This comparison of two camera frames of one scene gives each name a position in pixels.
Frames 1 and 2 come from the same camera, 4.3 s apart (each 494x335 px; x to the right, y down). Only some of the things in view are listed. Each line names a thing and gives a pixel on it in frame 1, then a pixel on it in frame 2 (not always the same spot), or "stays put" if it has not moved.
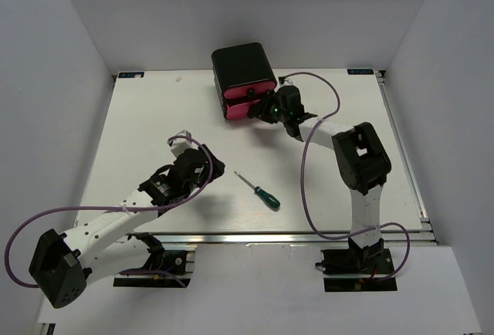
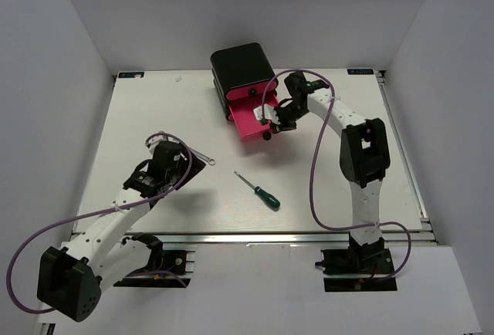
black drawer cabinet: [239, 64] stays put
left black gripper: [218, 168] to [197, 164]
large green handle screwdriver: [268, 197] stays put
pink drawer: [248, 89] stays put
